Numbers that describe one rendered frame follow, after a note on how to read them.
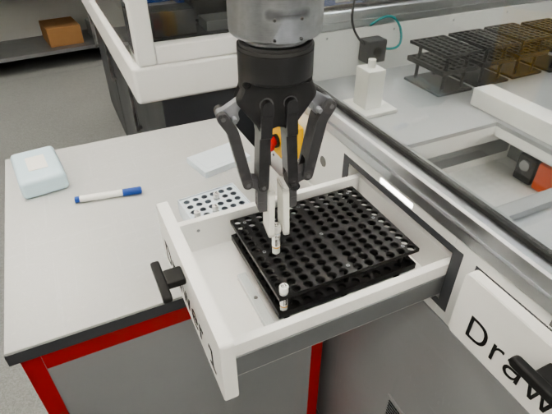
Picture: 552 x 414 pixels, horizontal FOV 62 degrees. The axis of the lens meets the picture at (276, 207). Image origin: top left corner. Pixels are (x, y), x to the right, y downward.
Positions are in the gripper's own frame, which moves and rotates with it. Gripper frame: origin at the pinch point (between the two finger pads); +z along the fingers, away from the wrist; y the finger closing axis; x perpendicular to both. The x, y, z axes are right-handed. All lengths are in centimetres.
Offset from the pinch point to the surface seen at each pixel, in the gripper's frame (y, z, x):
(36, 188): -40, 22, 49
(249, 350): -6.1, 12.9, -10.0
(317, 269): 5.4, 10.5, -1.5
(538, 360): 24.3, 10.8, -21.3
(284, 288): -0.2, 9.3, -4.8
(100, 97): -52, 100, 291
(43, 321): -34.8, 24.4, 12.2
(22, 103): -104, 100, 294
